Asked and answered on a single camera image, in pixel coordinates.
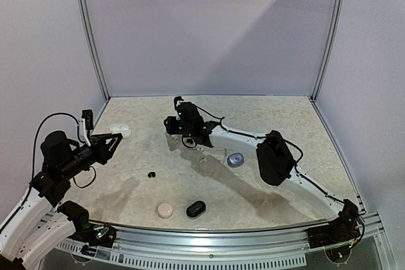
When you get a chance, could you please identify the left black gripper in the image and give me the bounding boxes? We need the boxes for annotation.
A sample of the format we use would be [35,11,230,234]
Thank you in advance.
[59,133,122,179]

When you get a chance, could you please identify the white charging case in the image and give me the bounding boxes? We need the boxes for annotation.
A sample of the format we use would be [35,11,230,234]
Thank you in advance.
[109,123,132,139]

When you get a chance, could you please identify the purple charging case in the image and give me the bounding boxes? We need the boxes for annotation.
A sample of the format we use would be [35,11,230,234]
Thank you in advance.
[227,153,244,168]

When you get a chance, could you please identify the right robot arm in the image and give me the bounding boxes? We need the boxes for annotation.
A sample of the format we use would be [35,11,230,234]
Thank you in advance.
[164,96,361,242]

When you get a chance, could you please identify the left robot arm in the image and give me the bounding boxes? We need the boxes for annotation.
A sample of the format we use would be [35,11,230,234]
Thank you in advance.
[1,130,123,269]

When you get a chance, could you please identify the pink charging case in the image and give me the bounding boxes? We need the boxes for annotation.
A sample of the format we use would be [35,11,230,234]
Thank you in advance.
[157,202,173,219]

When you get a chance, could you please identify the black charging case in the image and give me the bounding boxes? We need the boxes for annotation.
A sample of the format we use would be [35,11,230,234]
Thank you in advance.
[186,200,206,219]

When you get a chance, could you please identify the white stem earbud right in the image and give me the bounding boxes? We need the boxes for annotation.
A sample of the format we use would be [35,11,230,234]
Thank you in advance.
[199,157,208,164]

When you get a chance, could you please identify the black clip earbud near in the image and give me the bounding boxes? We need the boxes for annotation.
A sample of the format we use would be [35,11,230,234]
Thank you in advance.
[148,171,156,178]

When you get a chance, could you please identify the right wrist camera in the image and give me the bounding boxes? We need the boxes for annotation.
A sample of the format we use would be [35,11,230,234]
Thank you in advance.
[173,96,185,108]

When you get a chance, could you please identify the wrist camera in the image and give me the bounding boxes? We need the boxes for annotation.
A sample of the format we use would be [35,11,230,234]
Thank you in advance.
[173,96,185,108]
[78,109,94,146]

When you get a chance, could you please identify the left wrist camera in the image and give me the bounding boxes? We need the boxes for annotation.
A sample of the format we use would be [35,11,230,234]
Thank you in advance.
[78,109,94,146]

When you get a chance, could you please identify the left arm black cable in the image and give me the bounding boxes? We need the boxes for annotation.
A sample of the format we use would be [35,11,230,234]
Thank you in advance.
[28,111,97,188]

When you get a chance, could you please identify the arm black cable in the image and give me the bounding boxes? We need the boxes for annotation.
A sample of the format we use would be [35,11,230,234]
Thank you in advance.
[180,105,366,239]
[28,111,97,188]

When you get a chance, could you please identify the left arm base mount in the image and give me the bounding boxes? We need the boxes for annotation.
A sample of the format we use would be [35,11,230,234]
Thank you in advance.
[68,218,117,248]

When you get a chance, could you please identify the aluminium front rail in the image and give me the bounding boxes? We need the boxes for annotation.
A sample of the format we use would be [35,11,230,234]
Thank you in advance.
[37,212,395,269]

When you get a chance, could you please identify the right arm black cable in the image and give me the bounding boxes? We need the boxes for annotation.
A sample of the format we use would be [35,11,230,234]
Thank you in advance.
[180,105,366,239]

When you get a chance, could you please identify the right aluminium frame post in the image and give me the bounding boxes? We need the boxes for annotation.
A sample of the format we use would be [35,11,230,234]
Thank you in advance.
[309,0,343,104]

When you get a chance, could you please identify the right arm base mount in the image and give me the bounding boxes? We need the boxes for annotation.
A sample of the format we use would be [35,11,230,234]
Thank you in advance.
[306,211,365,249]

